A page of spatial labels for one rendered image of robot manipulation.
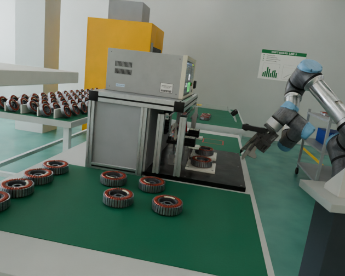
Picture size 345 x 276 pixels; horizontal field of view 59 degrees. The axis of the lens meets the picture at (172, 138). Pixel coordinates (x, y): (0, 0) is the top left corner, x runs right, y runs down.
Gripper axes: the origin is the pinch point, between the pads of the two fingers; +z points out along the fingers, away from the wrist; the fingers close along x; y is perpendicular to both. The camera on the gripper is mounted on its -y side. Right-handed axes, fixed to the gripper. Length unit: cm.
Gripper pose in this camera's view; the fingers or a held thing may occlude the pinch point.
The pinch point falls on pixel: (240, 154)
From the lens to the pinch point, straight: 158.6
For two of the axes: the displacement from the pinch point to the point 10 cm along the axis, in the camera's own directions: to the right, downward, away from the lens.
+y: 7.6, 6.5, 0.1
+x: 1.5, -1.9, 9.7
